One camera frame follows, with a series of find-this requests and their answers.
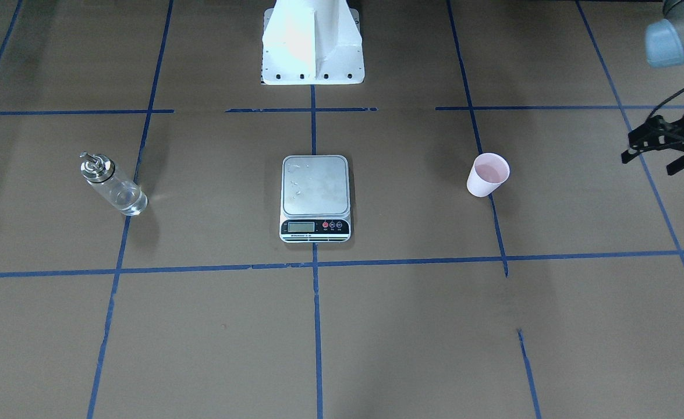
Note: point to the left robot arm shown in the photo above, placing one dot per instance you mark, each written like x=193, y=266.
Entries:
x=664, y=43

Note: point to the digital kitchen scale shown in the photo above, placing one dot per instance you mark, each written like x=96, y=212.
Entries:
x=316, y=201

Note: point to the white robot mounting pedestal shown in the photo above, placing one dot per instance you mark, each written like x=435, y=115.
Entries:
x=312, y=43

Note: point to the pink paper cup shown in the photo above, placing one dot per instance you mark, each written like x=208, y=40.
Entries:
x=488, y=172

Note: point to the glass sauce bottle metal cap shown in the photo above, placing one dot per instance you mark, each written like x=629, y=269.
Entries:
x=113, y=184

